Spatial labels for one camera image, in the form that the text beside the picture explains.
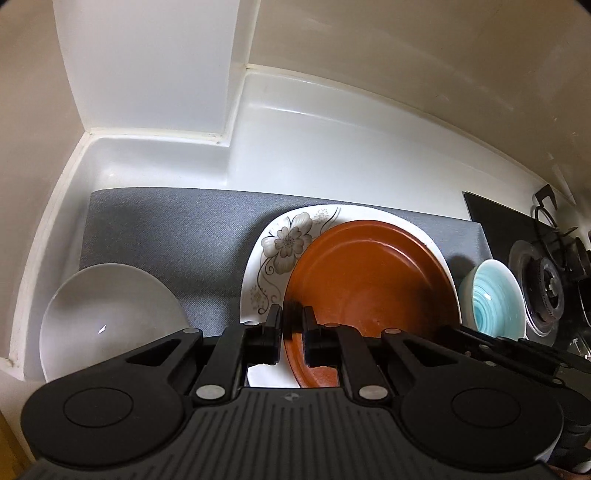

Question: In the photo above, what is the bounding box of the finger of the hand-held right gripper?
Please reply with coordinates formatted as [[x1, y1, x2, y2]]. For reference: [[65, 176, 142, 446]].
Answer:
[[438, 325, 568, 387]]

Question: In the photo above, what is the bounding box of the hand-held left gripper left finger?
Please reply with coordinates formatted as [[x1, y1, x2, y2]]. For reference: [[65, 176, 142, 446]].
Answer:
[[124, 304, 283, 403]]

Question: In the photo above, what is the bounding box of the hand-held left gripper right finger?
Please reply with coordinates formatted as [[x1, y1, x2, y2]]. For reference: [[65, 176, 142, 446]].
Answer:
[[283, 302, 463, 403]]

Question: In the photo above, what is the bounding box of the brown plate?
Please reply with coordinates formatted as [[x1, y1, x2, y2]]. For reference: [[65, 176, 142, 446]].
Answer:
[[283, 220, 458, 389]]

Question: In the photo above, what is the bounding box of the light blue bowl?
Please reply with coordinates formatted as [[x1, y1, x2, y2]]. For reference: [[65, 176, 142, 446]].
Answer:
[[458, 258, 527, 340]]

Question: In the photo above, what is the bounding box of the stove burner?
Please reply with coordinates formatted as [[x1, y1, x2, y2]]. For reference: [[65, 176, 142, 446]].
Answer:
[[510, 240, 567, 336]]

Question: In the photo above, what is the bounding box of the white floral plate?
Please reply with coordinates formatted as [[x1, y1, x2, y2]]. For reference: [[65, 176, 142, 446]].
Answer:
[[240, 204, 463, 389]]

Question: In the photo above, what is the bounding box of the black pan support grate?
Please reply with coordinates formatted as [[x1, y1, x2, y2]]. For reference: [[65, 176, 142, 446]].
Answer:
[[531, 184, 591, 324]]

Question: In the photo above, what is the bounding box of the black glass gas stove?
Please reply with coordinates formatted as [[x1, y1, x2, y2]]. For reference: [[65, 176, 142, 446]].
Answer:
[[462, 191, 591, 357]]

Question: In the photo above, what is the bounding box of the grey mat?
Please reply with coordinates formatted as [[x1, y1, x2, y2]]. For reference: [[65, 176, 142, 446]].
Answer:
[[81, 188, 493, 338]]

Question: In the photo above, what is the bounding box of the white bowl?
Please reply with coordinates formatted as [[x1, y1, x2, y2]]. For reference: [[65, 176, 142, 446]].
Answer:
[[39, 263, 190, 384]]

